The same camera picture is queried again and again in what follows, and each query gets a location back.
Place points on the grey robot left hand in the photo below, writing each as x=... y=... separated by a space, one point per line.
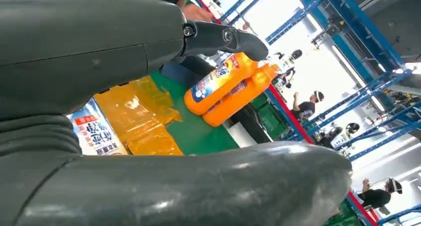
x=82 y=37

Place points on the green table mat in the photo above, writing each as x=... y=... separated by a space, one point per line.
x=200 y=132

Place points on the green plastic crate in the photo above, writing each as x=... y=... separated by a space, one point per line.
x=271 y=119
x=345 y=216

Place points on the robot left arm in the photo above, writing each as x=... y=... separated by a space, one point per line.
x=33 y=135

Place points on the orange drink bottle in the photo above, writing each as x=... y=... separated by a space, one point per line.
x=240 y=101
x=213 y=86
x=95 y=132

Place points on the person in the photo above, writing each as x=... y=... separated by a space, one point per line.
x=306 y=107
x=378 y=196

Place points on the tall blue shelving frame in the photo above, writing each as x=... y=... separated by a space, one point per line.
x=355 y=37

